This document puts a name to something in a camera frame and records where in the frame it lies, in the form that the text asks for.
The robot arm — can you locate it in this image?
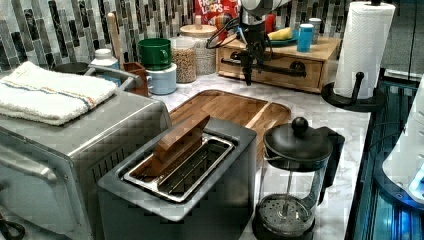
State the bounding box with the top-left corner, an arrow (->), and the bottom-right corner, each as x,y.
239,0 -> 290,86

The glass jar with wooden lid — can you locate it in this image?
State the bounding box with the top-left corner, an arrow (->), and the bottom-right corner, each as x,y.
180,15 -> 217,75

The teal plate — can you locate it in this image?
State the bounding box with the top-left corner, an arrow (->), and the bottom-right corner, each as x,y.
266,30 -> 299,47

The silver black toaster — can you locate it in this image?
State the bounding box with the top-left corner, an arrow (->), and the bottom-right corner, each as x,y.
98,118 -> 257,240

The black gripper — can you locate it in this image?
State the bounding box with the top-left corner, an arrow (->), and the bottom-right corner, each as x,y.
239,23 -> 266,86

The light blue mug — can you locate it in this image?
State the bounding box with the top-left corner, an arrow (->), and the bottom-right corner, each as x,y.
147,63 -> 177,95

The yellow plush banana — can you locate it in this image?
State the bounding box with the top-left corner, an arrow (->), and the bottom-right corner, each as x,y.
268,27 -> 293,41

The black drawer handle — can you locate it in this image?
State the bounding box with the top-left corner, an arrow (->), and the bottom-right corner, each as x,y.
219,52 -> 307,77

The grey cylindrical can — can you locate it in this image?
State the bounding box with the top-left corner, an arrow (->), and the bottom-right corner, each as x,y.
308,18 -> 322,45

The black paper towel holder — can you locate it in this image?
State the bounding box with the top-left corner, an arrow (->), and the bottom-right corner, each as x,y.
321,0 -> 385,112

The black french press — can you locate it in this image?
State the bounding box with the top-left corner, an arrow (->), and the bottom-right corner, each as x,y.
252,117 -> 345,240

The brown toast slice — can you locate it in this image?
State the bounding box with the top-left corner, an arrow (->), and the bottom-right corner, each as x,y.
131,112 -> 210,181

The blue cylindrical can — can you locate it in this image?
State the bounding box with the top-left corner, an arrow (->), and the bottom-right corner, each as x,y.
297,23 -> 314,53

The glass jar with clear lid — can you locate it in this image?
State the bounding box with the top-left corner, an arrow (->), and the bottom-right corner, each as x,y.
170,37 -> 197,83

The red plush fruit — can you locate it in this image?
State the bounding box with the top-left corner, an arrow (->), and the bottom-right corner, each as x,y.
265,14 -> 276,33

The white folded towel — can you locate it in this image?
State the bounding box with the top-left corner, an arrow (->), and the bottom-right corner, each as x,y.
0,62 -> 118,126

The silver toaster oven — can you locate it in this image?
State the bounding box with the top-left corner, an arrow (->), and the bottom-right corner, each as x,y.
0,86 -> 171,240

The wooden cutting board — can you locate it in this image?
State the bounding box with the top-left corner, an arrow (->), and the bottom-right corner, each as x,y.
170,90 -> 291,164

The blue white bottle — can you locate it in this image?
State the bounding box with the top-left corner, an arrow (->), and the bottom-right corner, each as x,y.
91,49 -> 121,86

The wooden utensil handle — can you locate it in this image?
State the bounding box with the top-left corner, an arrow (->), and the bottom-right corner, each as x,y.
107,12 -> 124,70

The green mug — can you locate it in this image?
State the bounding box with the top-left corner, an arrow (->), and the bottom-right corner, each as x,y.
138,38 -> 171,70

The wooden drawer box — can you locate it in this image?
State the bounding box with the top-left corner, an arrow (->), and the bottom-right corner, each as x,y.
216,37 -> 341,93

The red Froot Loops cereal box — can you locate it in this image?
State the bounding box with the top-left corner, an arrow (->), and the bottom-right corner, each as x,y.
194,0 -> 238,26

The white paper towel roll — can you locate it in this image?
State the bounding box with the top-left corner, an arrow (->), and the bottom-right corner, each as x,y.
333,1 -> 396,99

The black pot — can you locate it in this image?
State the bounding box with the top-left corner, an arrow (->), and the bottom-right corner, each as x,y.
52,62 -> 89,75

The brown wooden utensil holder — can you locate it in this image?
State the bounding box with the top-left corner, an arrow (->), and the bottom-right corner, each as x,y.
124,62 -> 149,97

